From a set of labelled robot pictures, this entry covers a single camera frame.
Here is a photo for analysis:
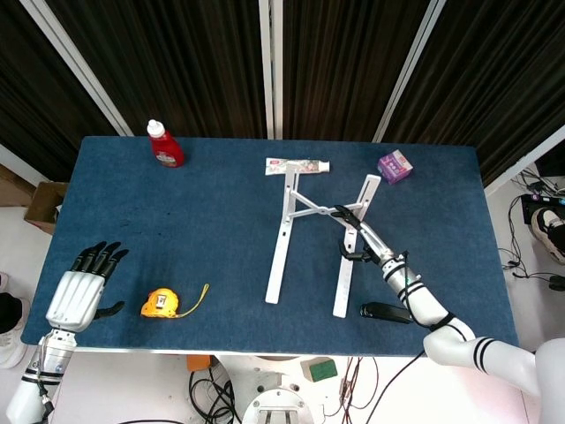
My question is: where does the black floor cable tangle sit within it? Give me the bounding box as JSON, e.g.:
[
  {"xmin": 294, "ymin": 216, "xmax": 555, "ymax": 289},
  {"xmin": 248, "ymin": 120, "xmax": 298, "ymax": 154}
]
[{"xmin": 501, "ymin": 167, "xmax": 565, "ymax": 291}]

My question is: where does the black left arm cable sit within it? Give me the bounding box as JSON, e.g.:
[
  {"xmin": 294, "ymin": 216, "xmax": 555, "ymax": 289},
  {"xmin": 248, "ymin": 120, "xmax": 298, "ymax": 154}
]
[{"xmin": 33, "ymin": 335, "xmax": 57, "ymax": 420}]

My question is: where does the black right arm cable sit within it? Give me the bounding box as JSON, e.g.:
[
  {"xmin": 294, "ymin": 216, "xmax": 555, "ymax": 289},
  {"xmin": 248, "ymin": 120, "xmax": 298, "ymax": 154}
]
[{"xmin": 373, "ymin": 250, "xmax": 456, "ymax": 424}]

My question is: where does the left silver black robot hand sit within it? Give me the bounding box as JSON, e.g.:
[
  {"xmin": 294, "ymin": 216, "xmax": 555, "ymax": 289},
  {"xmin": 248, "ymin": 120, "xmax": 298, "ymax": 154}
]
[{"xmin": 45, "ymin": 240, "xmax": 130, "ymax": 333}]

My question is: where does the white shoe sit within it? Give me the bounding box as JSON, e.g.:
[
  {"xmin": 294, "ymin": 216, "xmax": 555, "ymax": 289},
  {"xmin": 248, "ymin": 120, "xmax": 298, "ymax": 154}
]
[{"xmin": 0, "ymin": 330, "xmax": 28, "ymax": 370}]

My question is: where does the white partition frame post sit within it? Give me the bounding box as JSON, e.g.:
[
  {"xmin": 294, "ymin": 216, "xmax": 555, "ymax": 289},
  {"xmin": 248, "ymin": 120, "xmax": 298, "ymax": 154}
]
[
  {"xmin": 482, "ymin": 126, "xmax": 565, "ymax": 196},
  {"xmin": 373, "ymin": 0, "xmax": 448, "ymax": 143},
  {"xmin": 0, "ymin": 143, "xmax": 68, "ymax": 183},
  {"xmin": 19, "ymin": 0, "xmax": 134, "ymax": 137},
  {"xmin": 258, "ymin": 0, "xmax": 284, "ymax": 140}
]

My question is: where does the white folding laptop stand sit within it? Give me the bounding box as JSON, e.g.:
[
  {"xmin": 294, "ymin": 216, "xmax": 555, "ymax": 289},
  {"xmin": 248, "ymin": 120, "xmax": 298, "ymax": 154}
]
[{"xmin": 264, "ymin": 171, "xmax": 381, "ymax": 319}]

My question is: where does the black stapler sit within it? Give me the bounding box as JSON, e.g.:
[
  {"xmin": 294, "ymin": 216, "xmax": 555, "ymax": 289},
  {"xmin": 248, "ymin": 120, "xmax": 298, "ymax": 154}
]
[{"xmin": 358, "ymin": 301, "xmax": 414, "ymax": 325}]

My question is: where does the yellow tape measure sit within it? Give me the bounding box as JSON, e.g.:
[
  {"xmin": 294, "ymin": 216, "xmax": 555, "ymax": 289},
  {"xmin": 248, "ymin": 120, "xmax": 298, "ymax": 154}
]
[{"xmin": 140, "ymin": 284, "xmax": 211, "ymax": 320}]

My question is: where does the white toothpaste tube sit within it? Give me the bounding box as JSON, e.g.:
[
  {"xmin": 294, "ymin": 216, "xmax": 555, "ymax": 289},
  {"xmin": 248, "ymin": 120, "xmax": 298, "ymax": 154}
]
[{"xmin": 264, "ymin": 157, "xmax": 331, "ymax": 177}]

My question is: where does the orange plastic object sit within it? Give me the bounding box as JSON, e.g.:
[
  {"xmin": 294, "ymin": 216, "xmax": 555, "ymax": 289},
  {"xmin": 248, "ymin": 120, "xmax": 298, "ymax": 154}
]
[{"xmin": 185, "ymin": 354, "xmax": 215, "ymax": 372}]

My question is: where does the red ketchup bottle white cap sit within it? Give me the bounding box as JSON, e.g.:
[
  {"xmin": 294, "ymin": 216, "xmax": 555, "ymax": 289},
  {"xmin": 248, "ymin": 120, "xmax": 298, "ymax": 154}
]
[{"xmin": 147, "ymin": 118, "xmax": 186, "ymax": 169}]

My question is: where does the small purple carton box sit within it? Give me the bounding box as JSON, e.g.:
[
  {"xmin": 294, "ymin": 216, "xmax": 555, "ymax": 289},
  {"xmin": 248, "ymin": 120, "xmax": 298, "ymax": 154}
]
[{"xmin": 377, "ymin": 148, "xmax": 415, "ymax": 186}]

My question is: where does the brown cardboard box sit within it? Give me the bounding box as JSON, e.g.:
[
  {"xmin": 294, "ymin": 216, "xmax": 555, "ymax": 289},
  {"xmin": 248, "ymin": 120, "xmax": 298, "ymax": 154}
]
[{"xmin": 24, "ymin": 180, "xmax": 70, "ymax": 235}]

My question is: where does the dark pleated curtain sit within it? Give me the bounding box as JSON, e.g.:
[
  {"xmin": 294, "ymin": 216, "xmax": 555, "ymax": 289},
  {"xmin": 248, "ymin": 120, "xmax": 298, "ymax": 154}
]
[
  {"xmin": 381, "ymin": 0, "xmax": 565, "ymax": 187},
  {"xmin": 282, "ymin": 0, "xmax": 433, "ymax": 142},
  {"xmin": 43, "ymin": 0, "xmax": 271, "ymax": 139},
  {"xmin": 0, "ymin": 0, "xmax": 121, "ymax": 178}
]

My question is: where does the blue felt table mat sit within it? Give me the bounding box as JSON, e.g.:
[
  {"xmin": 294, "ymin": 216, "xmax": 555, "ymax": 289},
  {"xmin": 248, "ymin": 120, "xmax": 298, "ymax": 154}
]
[{"xmin": 20, "ymin": 135, "xmax": 520, "ymax": 358}]

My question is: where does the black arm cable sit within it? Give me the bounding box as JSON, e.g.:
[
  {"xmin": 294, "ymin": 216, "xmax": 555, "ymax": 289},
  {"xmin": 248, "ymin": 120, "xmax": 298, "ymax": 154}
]
[
  {"xmin": 373, "ymin": 250, "xmax": 456, "ymax": 424},
  {"xmin": 33, "ymin": 335, "xmax": 57, "ymax": 420}
]

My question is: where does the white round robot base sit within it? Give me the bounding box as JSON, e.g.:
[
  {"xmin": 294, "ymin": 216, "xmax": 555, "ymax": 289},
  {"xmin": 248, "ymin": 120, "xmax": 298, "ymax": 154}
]
[{"xmin": 241, "ymin": 355, "xmax": 320, "ymax": 424}]

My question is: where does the green sponge block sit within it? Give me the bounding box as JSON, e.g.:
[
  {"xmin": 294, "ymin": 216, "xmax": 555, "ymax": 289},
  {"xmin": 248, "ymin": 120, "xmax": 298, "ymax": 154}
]
[{"xmin": 301, "ymin": 358, "xmax": 339, "ymax": 383}]

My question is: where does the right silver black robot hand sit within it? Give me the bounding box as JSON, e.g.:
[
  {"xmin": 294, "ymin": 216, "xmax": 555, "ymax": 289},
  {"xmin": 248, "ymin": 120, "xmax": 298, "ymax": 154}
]
[{"xmin": 330, "ymin": 204, "xmax": 401, "ymax": 266}]

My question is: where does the thin red wire bundle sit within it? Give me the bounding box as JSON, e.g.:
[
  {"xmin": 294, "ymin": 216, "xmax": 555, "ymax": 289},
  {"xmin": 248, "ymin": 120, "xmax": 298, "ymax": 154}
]
[{"xmin": 337, "ymin": 356, "xmax": 379, "ymax": 420}]

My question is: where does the black floor cable bundle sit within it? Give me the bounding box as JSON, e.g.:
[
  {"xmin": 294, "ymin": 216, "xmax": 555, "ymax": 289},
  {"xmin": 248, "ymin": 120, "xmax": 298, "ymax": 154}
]
[{"xmin": 188, "ymin": 368, "xmax": 243, "ymax": 424}]

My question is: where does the black white sneaker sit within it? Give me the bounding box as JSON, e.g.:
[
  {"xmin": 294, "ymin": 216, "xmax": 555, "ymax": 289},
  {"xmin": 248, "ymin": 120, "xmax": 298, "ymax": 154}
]
[{"xmin": 531, "ymin": 207, "xmax": 565, "ymax": 265}]

